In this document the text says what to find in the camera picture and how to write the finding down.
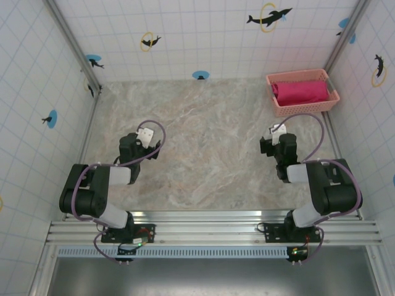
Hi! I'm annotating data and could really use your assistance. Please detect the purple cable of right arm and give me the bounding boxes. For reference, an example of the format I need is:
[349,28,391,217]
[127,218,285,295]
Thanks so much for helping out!
[277,112,364,265]

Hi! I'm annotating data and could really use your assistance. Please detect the grey metal panel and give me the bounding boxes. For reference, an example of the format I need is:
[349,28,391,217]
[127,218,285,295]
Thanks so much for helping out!
[49,257,381,296]

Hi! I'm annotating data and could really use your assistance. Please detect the pink towel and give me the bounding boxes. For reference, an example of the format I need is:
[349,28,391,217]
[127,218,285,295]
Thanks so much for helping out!
[271,80,330,106]

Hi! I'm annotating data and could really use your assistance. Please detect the small dolphin sticker yellow ring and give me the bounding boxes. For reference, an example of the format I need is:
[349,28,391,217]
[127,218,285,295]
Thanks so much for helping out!
[140,31,162,52]
[83,76,95,99]
[371,54,388,88]

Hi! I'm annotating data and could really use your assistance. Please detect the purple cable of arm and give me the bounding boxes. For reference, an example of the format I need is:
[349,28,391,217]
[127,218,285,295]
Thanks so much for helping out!
[277,112,364,265]
[70,119,167,263]

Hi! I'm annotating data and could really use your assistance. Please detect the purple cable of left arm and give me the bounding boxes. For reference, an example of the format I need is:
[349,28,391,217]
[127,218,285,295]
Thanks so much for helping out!
[70,119,167,263]

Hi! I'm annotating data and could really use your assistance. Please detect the white slotted cable duct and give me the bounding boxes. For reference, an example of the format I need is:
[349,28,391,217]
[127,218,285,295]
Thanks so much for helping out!
[57,246,289,258]

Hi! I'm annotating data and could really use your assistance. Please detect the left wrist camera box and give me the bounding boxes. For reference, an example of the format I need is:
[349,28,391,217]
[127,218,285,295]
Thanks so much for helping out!
[136,127,155,148]

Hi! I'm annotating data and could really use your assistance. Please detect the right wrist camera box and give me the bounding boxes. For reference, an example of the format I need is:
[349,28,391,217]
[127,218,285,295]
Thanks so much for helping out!
[267,122,288,136]

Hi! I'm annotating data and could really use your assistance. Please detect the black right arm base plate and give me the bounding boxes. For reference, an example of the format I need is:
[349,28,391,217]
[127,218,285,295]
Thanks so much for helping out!
[257,222,322,244]

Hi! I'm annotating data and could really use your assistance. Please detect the large dolphin sticker yellow ring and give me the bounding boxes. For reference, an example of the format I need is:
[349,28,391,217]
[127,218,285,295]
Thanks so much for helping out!
[246,2,293,33]

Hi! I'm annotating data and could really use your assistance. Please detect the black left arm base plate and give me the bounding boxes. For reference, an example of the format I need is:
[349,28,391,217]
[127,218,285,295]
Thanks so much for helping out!
[100,222,157,244]

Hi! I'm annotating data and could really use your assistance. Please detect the pink plastic basket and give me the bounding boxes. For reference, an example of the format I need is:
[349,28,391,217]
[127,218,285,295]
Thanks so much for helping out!
[265,69,341,117]

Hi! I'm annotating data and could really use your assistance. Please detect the aluminium rail beam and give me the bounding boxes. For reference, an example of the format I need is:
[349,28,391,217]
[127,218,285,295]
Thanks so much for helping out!
[46,210,383,247]

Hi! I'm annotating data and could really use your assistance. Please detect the aluminium frame post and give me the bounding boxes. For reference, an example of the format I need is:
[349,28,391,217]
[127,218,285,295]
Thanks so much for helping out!
[326,0,371,72]
[45,0,103,91]

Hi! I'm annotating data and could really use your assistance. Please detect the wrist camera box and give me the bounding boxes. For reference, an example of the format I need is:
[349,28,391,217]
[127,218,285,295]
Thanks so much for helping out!
[267,122,288,136]
[136,127,155,148]

